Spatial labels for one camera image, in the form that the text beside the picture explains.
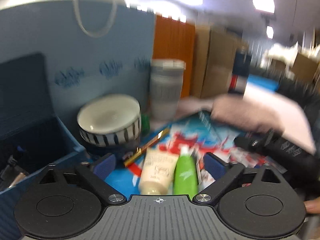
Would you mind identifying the white striped ceramic bowl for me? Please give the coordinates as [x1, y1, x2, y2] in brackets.
[77, 94, 142, 147]

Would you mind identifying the brown cardboard box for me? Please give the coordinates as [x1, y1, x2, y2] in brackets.
[190, 25, 249, 99]

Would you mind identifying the dark blue lower bowl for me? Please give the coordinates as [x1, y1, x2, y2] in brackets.
[80, 137, 140, 160]

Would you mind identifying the orange cardboard box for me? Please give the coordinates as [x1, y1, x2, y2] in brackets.
[152, 15, 195, 98]

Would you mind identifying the pink knitted cloth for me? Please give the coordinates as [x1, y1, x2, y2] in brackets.
[176, 83, 316, 154]

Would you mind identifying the large blue cardboard box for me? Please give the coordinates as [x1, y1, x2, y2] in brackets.
[1, 1, 155, 135]

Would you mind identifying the grey white travel mug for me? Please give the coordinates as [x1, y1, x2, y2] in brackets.
[150, 59, 185, 121]

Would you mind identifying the cream lotion tube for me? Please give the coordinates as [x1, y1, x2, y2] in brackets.
[139, 148, 179, 195]

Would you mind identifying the green tube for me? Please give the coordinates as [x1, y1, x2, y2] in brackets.
[173, 145, 198, 200]

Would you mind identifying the person hand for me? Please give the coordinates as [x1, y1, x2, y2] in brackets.
[304, 197, 320, 215]

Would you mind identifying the gold pen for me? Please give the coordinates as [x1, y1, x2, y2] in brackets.
[124, 127, 170, 167]

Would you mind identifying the dark blue plastic storage box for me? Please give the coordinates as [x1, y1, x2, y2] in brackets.
[1, 53, 85, 239]

